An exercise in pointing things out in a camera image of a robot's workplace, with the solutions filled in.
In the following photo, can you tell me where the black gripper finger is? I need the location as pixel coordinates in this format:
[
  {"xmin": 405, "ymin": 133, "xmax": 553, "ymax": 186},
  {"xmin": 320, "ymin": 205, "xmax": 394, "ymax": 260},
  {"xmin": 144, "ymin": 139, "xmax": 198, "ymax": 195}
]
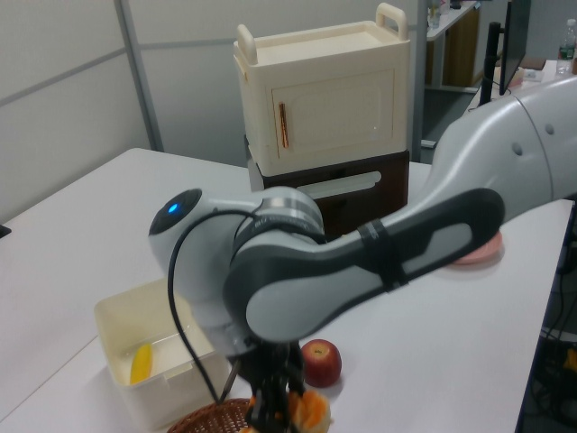
[
  {"xmin": 247, "ymin": 390, "xmax": 286, "ymax": 432},
  {"xmin": 284, "ymin": 381, "xmax": 307, "ymax": 421}
]

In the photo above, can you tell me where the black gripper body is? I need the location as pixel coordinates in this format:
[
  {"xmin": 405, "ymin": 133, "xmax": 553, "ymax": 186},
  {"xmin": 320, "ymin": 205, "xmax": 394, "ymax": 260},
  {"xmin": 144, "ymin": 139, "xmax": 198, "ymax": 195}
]
[{"xmin": 236, "ymin": 340, "xmax": 305, "ymax": 394}]

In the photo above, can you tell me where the orange braided bread loaf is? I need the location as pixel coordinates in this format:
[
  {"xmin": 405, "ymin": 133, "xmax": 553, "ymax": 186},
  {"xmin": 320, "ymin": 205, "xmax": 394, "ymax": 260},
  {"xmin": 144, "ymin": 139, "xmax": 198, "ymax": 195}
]
[{"xmin": 288, "ymin": 389, "xmax": 335, "ymax": 433}]

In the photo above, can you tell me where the brown wicker basket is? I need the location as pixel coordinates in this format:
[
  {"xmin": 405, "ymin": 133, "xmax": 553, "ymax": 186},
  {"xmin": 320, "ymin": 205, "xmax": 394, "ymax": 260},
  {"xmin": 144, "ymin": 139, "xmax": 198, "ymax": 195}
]
[{"xmin": 166, "ymin": 397, "xmax": 254, "ymax": 433}]

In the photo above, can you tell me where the red apple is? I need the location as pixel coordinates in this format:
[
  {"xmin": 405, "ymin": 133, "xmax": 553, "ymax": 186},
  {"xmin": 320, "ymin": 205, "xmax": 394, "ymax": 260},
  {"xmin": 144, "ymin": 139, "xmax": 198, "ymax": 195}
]
[{"xmin": 299, "ymin": 338, "xmax": 343, "ymax": 389}]

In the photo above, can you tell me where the yellow banana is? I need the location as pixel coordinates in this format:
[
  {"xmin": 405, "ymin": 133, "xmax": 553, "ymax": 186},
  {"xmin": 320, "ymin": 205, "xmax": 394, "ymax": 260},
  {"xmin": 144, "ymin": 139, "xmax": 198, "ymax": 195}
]
[{"xmin": 129, "ymin": 343, "xmax": 154, "ymax": 386}]

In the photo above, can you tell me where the cream plastic open bin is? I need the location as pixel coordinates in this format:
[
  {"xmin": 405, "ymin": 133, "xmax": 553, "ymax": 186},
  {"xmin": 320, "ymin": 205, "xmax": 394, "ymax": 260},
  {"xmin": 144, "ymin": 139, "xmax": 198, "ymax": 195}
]
[{"xmin": 93, "ymin": 277, "xmax": 234, "ymax": 430}]

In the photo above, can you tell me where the dark brown drawer base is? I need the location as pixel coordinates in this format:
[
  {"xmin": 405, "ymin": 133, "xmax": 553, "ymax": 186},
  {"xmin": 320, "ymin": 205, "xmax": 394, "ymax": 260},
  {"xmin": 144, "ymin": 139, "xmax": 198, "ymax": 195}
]
[{"xmin": 247, "ymin": 149, "xmax": 412, "ymax": 239}]

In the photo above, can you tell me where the pink round plate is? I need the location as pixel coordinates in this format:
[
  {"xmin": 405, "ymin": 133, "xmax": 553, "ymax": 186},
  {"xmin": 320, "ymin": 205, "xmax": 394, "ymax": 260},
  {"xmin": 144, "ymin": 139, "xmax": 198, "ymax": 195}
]
[{"xmin": 444, "ymin": 233, "xmax": 504, "ymax": 268}]

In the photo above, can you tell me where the cream toy cabinet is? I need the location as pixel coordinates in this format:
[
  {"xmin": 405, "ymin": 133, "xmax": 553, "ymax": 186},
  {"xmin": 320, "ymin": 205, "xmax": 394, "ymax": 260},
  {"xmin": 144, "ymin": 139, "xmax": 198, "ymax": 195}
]
[{"xmin": 233, "ymin": 2, "xmax": 412, "ymax": 178}]

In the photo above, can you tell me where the wooden background desk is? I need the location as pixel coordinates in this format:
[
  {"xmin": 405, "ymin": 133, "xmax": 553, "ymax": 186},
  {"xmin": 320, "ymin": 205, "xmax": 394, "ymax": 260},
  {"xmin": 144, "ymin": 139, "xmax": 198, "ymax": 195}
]
[{"xmin": 425, "ymin": 0, "xmax": 482, "ymax": 90}]

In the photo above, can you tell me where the black monitor stand pole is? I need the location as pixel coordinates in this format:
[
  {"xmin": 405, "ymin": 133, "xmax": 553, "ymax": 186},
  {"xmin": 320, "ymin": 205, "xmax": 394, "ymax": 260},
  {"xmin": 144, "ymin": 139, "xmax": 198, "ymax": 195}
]
[{"xmin": 480, "ymin": 21, "xmax": 502, "ymax": 107}]

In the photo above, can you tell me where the black computer monitor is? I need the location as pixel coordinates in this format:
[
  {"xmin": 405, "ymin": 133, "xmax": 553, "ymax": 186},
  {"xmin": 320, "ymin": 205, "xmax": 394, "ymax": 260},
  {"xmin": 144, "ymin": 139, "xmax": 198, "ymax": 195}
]
[{"xmin": 499, "ymin": 0, "xmax": 527, "ymax": 97}]

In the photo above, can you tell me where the clear plastic water bottle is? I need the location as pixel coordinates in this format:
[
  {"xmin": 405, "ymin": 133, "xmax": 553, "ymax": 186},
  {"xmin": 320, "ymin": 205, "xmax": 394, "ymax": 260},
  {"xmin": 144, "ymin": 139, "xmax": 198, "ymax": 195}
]
[{"xmin": 555, "ymin": 17, "xmax": 577, "ymax": 76}]

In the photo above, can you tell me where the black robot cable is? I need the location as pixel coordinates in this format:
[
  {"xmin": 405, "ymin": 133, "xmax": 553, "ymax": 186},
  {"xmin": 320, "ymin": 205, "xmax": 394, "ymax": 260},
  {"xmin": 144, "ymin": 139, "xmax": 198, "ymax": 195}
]
[{"xmin": 167, "ymin": 208, "xmax": 267, "ymax": 403}]

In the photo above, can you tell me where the white drawer handle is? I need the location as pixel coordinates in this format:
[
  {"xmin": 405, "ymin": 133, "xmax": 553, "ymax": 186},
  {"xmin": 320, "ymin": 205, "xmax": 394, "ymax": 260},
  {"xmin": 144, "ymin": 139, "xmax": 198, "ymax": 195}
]
[{"xmin": 294, "ymin": 170, "xmax": 382, "ymax": 200}]

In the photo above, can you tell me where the copper cabinet door handle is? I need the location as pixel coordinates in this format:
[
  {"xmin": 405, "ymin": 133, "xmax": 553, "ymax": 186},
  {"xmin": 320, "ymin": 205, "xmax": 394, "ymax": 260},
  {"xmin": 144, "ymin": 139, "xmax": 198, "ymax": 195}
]
[{"xmin": 277, "ymin": 102, "xmax": 292, "ymax": 148}]

